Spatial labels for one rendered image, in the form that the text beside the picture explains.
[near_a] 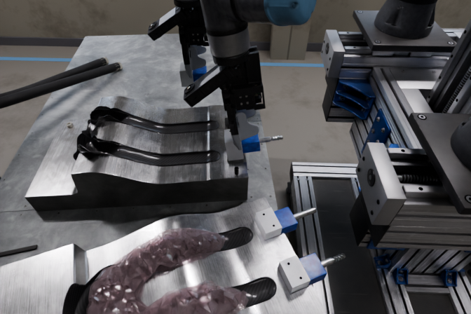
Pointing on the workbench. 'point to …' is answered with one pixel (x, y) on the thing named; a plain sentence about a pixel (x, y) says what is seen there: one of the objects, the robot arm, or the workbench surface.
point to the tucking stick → (18, 250)
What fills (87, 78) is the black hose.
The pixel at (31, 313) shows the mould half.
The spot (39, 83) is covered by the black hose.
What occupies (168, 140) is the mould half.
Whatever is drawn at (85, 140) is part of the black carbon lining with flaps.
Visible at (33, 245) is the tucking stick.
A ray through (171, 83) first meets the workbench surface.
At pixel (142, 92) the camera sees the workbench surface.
